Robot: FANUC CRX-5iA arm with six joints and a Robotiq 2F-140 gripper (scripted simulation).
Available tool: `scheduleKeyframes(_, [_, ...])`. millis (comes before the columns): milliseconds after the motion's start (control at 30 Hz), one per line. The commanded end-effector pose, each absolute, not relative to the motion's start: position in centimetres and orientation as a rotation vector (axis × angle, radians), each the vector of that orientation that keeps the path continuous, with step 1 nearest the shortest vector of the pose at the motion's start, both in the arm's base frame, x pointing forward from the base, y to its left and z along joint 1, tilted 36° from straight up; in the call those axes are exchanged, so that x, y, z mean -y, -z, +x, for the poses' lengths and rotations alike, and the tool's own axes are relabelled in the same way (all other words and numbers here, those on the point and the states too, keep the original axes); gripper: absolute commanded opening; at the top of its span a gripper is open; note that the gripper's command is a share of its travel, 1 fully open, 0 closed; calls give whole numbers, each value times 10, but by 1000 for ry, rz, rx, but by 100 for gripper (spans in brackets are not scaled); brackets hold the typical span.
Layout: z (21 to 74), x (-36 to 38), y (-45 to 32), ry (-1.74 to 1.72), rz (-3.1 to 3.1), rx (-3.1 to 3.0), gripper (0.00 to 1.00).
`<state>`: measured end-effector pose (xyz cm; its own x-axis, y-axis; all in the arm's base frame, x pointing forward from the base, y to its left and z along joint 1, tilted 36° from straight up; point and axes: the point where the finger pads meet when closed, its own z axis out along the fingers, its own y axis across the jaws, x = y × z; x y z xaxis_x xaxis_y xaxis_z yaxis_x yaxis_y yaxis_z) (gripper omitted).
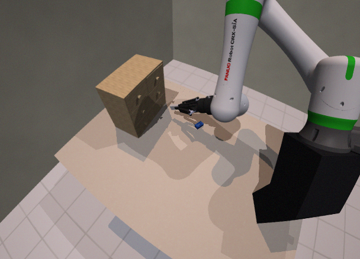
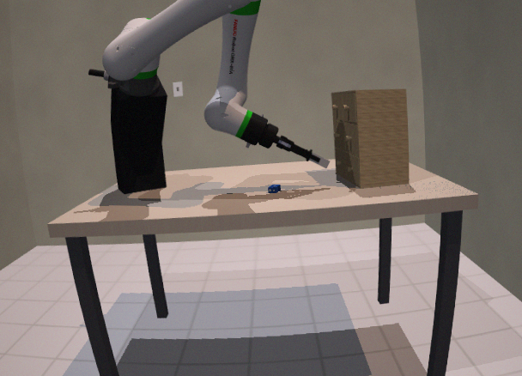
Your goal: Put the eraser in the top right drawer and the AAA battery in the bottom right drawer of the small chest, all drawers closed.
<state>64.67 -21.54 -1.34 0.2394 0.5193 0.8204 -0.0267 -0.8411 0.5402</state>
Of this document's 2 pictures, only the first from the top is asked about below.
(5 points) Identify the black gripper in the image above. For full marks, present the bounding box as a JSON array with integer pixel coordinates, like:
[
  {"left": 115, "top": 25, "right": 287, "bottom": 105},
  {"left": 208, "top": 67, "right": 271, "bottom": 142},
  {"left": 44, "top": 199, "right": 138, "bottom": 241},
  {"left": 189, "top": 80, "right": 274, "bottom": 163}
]
[{"left": 170, "top": 97, "right": 206, "bottom": 116}]

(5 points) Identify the brown wooden drawer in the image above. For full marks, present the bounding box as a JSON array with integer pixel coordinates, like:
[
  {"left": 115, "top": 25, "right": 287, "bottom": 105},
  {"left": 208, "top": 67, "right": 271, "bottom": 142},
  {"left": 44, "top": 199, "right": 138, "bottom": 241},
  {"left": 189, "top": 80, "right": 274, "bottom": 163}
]
[
  {"left": 131, "top": 95, "right": 150, "bottom": 126},
  {"left": 146, "top": 63, "right": 163, "bottom": 92},
  {"left": 136, "top": 109, "right": 153, "bottom": 136},
  {"left": 125, "top": 80, "right": 148, "bottom": 113},
  {"left": 149, "top": 79, "right": 164, "bottom": 106},
  {"left": 152, "top": 93, "right": 166, "bottom": 117}
]

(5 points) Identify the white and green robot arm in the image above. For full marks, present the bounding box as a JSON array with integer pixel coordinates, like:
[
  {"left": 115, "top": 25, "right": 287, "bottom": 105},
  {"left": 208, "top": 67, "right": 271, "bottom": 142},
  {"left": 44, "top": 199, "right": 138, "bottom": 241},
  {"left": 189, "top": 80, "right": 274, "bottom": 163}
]
[{"left": 204, "top": 0, "right": 360, "bottom": 154}]

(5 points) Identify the small brown wooden chest of drawers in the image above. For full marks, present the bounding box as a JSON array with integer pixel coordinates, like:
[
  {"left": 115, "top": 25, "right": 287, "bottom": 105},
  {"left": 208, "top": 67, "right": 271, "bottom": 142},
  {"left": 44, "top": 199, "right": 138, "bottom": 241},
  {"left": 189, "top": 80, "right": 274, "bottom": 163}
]
[{"left": 95, "top": 54, "right": 163, "bottom": 138}]

